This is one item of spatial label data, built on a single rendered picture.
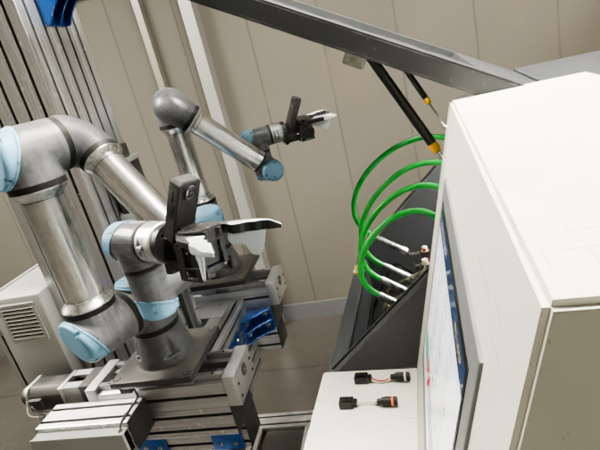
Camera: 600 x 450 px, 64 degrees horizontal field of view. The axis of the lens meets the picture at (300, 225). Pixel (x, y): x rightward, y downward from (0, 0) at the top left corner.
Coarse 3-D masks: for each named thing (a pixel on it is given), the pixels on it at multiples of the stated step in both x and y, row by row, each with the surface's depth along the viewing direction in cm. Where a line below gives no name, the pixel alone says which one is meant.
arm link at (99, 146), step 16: (80, 128) 102; (96, 128) 105; (80, 144) 101; (96, 144) 102; (112, 144) 104; (80, 160) 103; (96, 160) 102; (112, 160) 103; (96, 176) 104; (112, 176) 102; (128, 176) 102; (112, 192) 103; (128, 192) 101; (144, 192) 101; (128, 208) 102; (144, 208) 100; (160, 208) 100
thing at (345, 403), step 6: (342, 396) 102; (348, 396) 101; (384, 396) 98; (390, 396) 98; (396, 396) 98; (342, 402) 100; (348, 402) 100; (354, 402) 100; (360, 402) 101; (366, 402) 101; (372, 402) 100; (378, 402) 98; (384, 402) 98; (390, 402) 97; (396, 402) 97; (342, 408) 100; (348, 408) 100
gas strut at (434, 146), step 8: (376, 64) 87; (376, 72) 88; (384, 72) 88; (384, 80) 88; (392, 80) 88; (392, 88) 88; (400, 96) 89; (400, 104) 89; (408, 104) 89; (408, 112) 90; (416, 120) 90; (416, 128) 91; (424, 128) 90; (424, 136) 91; (432, 136) 91; (432, 144) 91; (432, 152) 92; (440, 152) 92
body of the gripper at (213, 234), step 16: (192, 224) 79; (208, 224) 78; (160, 240) 80; (208, 240) 75; (160, 256) 80; (176, 256) 77; (192, 256) 75; (224, 256) 78; (176, 272) 82; (192, 272) 77; (208, 272) 75
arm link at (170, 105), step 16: (160, 96) 153; (176, 96) 152; (160, 112) 153; (176, 112) 151; (192, 112) 152; (192, 128) 155; (208, 128) 156; (224, 128) 159; (224, 144) 159; (240, 144) 160; (240, 160) 163; (256, 160) 163; (272, 160) 164; (272, 176) 164
